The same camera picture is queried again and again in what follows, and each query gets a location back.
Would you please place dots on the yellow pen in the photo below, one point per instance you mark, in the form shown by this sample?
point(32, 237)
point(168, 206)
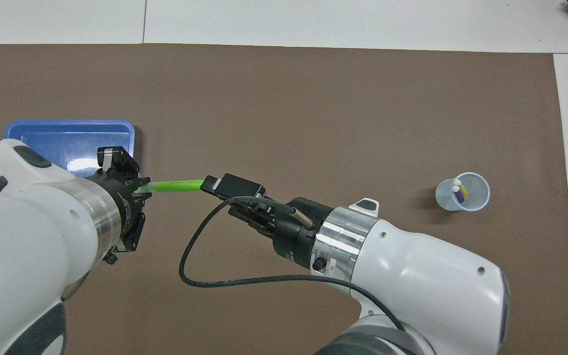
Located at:
point(463, 190)

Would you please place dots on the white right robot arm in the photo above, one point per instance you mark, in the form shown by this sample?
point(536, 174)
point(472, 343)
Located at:
point(412, 276)

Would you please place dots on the brown table mat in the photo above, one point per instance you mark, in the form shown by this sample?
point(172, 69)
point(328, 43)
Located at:
point(313, 113)

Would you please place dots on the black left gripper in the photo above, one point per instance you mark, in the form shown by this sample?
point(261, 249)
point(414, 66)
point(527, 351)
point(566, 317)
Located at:
point(124, 207)

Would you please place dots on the blue plastic tray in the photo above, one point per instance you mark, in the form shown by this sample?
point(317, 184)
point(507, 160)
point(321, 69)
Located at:
point(77, 143)

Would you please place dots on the green pen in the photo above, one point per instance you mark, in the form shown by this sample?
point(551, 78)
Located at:
point(175, 186)

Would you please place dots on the purple pen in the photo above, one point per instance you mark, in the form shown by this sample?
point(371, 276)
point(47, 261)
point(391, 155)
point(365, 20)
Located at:
point(458, 195)

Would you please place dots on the translucent plastic cup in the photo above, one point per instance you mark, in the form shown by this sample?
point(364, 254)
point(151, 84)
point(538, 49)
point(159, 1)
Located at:
point(471, 197)

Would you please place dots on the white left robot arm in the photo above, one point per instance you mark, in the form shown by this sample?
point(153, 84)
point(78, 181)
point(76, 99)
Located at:
point(27, 236)

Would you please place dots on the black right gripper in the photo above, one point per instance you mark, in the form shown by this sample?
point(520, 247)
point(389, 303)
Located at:
point(294, 227)

